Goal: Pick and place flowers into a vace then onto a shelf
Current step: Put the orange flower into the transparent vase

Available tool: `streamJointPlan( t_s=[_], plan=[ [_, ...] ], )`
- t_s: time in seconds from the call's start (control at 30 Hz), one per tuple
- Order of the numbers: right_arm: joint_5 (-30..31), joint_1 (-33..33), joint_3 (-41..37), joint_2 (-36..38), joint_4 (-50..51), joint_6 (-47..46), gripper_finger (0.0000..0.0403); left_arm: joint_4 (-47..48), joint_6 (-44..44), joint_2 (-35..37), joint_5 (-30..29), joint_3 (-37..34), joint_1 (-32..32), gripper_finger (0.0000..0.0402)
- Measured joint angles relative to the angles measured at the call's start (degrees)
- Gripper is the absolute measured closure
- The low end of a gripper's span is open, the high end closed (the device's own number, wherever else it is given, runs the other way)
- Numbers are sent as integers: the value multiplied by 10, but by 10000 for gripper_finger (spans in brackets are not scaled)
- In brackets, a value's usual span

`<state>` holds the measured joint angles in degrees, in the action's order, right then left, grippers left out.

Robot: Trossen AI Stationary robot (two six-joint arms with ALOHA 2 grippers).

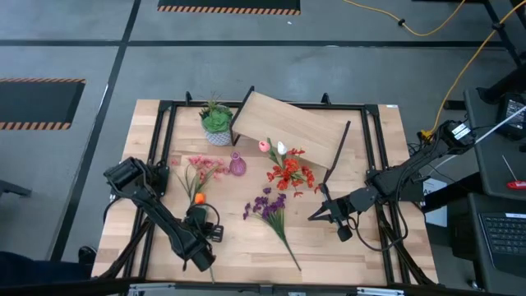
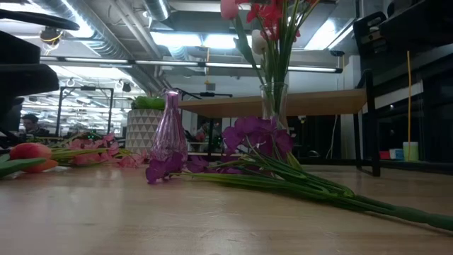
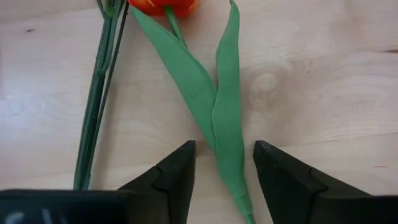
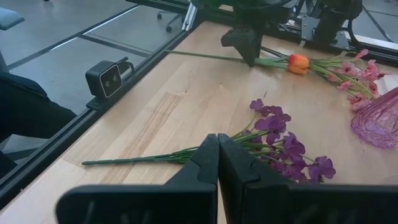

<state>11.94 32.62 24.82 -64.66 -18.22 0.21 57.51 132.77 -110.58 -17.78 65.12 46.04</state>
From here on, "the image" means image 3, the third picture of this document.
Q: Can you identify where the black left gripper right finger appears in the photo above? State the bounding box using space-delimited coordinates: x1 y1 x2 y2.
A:
252 139 398 224

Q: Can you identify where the orange artificial tulip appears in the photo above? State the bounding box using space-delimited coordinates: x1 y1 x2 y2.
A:
127 0 256 224

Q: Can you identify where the pink artificial flower spray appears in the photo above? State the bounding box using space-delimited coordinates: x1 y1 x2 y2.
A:
73 0 130 190

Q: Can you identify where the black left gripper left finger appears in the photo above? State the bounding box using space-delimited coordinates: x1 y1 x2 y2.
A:
0 139 197 224

